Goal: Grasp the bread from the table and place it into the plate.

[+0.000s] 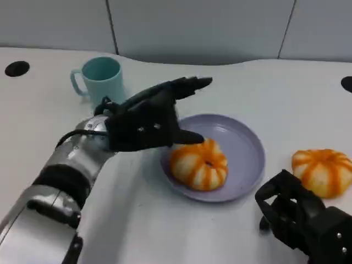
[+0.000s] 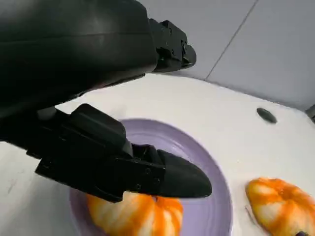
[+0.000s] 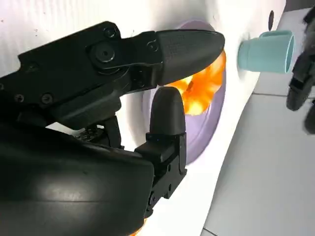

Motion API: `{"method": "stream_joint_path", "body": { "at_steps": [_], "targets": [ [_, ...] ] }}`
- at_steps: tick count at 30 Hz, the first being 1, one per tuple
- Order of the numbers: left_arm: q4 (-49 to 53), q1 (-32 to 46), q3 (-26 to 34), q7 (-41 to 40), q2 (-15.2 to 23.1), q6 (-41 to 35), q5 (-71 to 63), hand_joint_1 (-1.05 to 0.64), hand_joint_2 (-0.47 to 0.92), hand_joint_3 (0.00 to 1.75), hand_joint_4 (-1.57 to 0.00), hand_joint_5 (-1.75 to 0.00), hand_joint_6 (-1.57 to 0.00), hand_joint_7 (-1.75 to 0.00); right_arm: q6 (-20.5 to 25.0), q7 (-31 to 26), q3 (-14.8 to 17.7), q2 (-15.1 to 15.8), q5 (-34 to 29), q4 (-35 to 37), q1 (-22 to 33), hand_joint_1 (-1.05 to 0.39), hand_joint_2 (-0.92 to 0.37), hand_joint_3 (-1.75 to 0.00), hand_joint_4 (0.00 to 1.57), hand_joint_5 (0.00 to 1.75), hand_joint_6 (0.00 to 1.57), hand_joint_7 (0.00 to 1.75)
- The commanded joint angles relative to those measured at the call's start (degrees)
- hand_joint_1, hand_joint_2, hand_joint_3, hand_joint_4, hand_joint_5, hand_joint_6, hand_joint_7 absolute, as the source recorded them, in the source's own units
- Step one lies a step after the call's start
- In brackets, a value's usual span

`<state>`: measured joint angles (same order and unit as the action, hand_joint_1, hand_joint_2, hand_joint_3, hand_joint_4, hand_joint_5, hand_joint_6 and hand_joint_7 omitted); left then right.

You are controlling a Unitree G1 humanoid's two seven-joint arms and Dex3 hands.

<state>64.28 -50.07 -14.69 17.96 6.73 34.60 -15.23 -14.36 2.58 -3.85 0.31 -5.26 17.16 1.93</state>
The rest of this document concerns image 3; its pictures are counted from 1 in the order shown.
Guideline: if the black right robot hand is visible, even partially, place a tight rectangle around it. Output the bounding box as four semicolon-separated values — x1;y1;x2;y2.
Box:
0;21;226;236

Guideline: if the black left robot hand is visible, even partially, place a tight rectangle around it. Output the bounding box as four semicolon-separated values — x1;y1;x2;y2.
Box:
286;7;315;135

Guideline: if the pale green mug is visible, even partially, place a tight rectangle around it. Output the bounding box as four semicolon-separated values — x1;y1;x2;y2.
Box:
237;29;295;74

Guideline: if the lilac plate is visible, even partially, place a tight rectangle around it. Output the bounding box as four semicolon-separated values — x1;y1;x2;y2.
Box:
141;21;226;165

